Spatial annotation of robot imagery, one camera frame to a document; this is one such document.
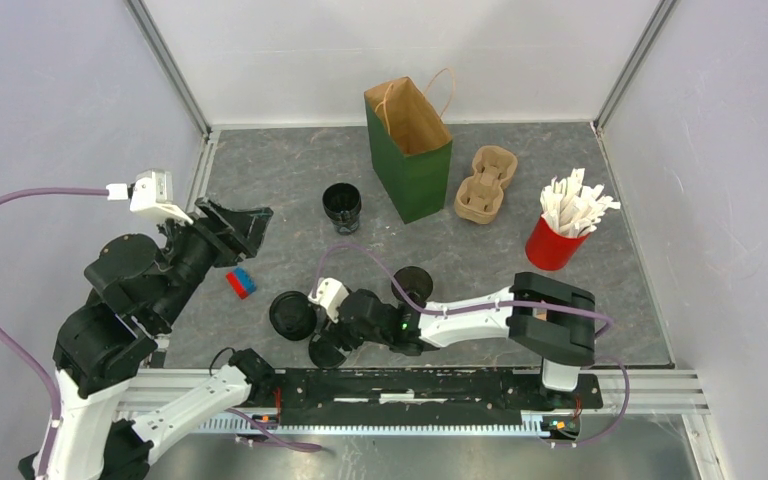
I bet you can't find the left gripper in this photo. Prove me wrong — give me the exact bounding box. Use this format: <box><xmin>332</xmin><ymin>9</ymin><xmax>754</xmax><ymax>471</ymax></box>
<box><xmin>153</xmin><ymin>193</ymin><xmax>276</xmax><ymax>327</ymax></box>

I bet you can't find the black coffee cup front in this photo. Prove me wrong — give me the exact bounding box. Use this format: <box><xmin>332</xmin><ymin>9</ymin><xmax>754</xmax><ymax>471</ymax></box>
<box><xmin>391</xmin><ymin>266</ymin><xmax>434</xmax><ymax>307</ymax></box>

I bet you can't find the black coffee cup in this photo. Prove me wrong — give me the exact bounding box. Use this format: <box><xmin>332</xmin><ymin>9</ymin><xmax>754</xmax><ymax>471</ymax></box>
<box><xmin>391</xmin><ymin>266</ymin><xmax>434</xmax><ymax>307</ymax></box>
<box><xmin>322</xmin><ymin>183</ymin><xmax>362</xmax><ymax>235</ymax></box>

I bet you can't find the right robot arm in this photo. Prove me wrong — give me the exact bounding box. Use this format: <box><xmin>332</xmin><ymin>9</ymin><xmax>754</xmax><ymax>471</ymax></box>
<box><xmin>308</xmin><ymin>272</ymin><xmax>600</xmax><ymax>408</ymax></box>

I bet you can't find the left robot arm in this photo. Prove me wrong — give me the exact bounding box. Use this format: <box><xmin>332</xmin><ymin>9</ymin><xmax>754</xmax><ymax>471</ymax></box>
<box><xmin>18</xmin><ymin>198</ymin><xmax>276</xmax><ymax>479</ymax></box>

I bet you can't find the red blue toy block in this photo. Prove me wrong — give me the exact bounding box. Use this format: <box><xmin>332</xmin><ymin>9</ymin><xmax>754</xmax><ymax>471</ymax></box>
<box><xmin>225</xmin><ymin>267</ymin><xmax>257</xmax><ymax>299</ymax></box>

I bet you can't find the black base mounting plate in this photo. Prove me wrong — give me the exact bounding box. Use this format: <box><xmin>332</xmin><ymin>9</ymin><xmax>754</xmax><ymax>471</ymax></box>
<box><xmin>274</xmin><ymin>367</ymin><xmax>604</xmax><ymax>427</ymax></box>

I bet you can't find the cardboard two-cup carrier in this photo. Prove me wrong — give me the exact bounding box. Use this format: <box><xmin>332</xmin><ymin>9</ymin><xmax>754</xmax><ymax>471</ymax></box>
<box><xmin>454</xmin><ymin>145</ymin><xmax>518</xmax><ymax>225</ymax></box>

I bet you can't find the green paper bag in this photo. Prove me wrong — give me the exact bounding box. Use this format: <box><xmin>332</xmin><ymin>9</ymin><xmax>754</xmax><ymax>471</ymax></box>
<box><xmin>363</xmin><ymin>76</ymin><xmax>453</xmax><ymax>224</ymax></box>

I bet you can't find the red cup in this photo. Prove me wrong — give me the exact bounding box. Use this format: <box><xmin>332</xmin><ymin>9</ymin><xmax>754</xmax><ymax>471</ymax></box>
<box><xmin>524</xmin><ymin>217</ymin><xmax>589</xmax><ymax>271</ymax></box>

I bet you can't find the white paper stick bundle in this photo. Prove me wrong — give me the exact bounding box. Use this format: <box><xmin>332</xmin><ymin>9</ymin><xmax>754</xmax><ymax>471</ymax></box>
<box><xmin>540</xmin><ymin>168</ymin><xmax>621</xmax><ymax>239</ymax></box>

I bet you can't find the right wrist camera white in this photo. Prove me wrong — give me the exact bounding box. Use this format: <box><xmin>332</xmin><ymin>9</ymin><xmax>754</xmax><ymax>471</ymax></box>
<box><xmin>308</xmin><ymin>277</ymin><xmax>350</xmax><ymax>322</ymax></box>

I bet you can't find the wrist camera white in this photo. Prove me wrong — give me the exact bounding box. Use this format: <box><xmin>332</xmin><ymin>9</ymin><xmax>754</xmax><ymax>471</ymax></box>
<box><xmin>129</xmin><ymin>169</ymin><xmax>193</xmax><ymax>225</ymax></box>
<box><xmin>308</xmin><ymin>277</ymin><xmax>350</xmax><ymax>322</ymax></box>

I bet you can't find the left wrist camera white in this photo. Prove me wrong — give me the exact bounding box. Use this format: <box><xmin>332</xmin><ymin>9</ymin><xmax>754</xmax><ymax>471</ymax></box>
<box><xmin>129</xmin><ymin>169</ymin><xmax>193</xmax><ymax>225</ymax></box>

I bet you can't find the slotted cable duct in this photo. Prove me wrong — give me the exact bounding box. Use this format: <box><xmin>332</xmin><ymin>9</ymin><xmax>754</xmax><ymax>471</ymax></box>
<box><xmin>192</xmin><ymin>411</ymin><xmax>578</xmax><ymax>439</ymax></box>

